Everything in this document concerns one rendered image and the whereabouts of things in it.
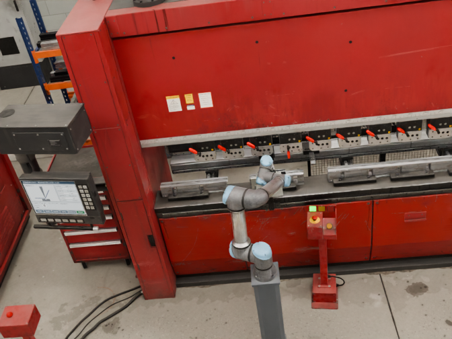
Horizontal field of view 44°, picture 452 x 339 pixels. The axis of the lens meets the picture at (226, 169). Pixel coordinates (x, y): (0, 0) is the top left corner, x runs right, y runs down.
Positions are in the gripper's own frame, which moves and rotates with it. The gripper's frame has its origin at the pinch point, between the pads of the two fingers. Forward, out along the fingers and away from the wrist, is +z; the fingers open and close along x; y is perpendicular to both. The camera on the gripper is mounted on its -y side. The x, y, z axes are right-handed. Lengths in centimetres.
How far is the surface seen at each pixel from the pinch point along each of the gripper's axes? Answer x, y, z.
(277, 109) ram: -10.2, 35.5, -32.9
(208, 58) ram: 29, 63, -65
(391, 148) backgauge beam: -92, 17, 31
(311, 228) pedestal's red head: -25.3, -39.7, 3.5
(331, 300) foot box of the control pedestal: -37, -90, 58
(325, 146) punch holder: -40.3, 14.2, -8.4
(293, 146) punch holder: -18.8, 15.8, -10.4
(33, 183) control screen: 138, -8, -73
